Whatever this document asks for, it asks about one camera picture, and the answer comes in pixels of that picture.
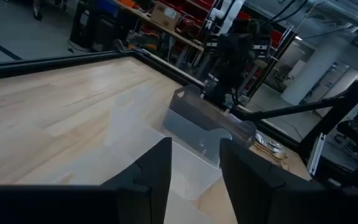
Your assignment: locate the small clear plastic bin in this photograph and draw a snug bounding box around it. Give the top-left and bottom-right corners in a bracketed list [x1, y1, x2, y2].
[163, 189, 217, 224]

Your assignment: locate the dark grey plastic bin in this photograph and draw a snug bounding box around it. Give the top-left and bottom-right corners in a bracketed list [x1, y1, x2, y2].
[162, 84, 257, 169]

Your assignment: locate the cardboard box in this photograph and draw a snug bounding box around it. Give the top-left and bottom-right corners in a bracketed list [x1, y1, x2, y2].
[150, 1, 182, 31]

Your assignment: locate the black cabinet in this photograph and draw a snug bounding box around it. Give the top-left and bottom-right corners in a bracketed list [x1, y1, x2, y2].
[69, 0, 119, 53]

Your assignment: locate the black aluminium frame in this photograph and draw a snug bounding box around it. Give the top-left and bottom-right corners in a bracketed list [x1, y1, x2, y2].
[0, 48, 358, 162]

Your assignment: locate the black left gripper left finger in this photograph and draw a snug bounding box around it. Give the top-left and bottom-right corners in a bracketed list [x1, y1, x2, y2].
[101, 136, 173, 224]

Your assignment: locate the gold spoon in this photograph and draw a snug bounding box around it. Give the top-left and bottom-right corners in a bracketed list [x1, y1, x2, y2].
[253, 141, 288, 162]

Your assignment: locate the white building column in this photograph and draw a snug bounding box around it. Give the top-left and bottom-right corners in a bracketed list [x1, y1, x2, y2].
[280, 34, 349, 106]

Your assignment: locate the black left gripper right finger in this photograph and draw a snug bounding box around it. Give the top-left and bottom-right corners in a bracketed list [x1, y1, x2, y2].
[219, 138, 323, 224]

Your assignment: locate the large clear plastic bin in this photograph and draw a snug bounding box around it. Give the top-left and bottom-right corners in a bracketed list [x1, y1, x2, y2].
[154, 124, 224, 202]

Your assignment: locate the white light bar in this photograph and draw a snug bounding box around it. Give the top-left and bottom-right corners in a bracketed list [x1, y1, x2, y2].
[308, 133, 326, 177]

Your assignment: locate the red storage shelving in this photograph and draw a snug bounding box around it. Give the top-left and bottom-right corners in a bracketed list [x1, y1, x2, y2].
[178, 0, 284, 50]

